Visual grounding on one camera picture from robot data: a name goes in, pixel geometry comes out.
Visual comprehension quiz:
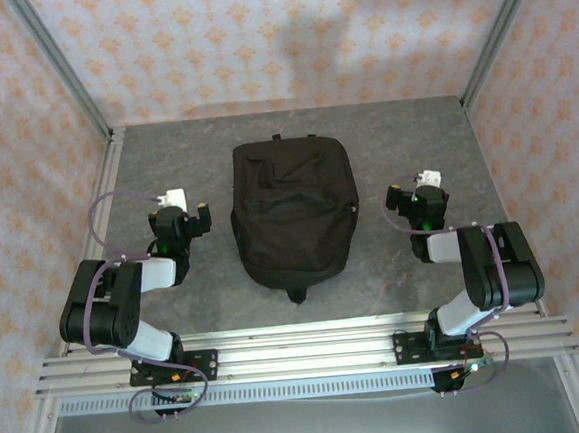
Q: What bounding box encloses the black fabric backpack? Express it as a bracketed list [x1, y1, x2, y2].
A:
[223, 127, 367, 310]

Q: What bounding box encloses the small green circuit board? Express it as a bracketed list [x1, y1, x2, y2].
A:
[449, 359, 497, 380]
[152, 387, 205, 407]

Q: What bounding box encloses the grey metal lower shelf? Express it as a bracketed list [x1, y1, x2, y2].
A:
[38, 373, 579, 433]

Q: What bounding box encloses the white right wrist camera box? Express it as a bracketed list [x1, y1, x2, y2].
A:
[413, 167, 443, 192]

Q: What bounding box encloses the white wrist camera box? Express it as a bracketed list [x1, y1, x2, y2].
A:
[413, 167, 443, 192]
[158, 186, 190, 212]

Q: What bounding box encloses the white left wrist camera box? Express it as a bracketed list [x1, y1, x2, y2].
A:
[158, 186, 190, 212]

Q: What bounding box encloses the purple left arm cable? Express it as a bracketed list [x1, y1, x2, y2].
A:
[73, 184, 211, 430]

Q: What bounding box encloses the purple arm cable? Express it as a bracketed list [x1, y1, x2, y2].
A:
[73, 184, 211, 430]
[377, 166, 516, 401]

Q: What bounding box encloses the aluminium side rail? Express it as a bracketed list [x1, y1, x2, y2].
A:
[50, 127, 143, 353]

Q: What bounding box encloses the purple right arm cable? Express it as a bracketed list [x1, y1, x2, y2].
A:
[377, 166, 516, 401]

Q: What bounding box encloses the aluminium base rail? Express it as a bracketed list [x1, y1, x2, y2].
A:
[32, 303, 579, 400]

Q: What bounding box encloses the aluminium frame post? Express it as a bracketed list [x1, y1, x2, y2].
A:
[5, 0, 114, 145]
[452, 0, 555, 110]

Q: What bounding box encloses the white slotted cable duct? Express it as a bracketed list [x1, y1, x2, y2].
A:
[57, 369, 437, 419]

